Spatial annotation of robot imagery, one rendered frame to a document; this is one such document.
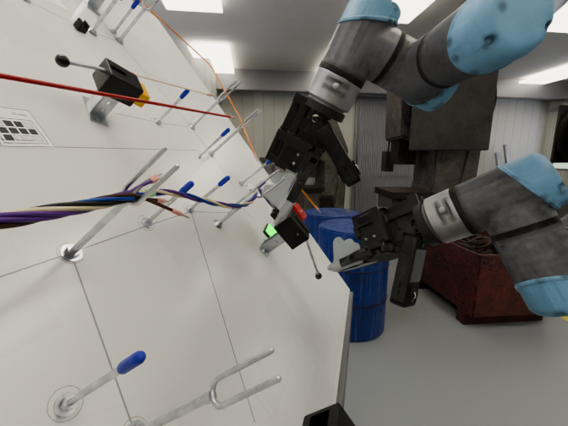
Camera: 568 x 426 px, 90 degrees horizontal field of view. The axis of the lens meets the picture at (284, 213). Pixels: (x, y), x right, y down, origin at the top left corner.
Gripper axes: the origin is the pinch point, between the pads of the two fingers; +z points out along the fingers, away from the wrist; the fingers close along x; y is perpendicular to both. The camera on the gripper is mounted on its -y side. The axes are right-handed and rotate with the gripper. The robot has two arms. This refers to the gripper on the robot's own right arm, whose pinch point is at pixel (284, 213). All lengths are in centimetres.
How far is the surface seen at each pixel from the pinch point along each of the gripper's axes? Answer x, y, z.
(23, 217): 37.2, 14.4, -8.4
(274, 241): 1.0, -0.8, 5.8
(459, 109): -305, -136, -78
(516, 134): -719, -450, -155
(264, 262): 4.0, -0.9, 9.0
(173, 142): -0.6, 23.7, -2.5
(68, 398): 38.0, 9.3, 3.6
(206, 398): 37.2, 1.0, -1.1
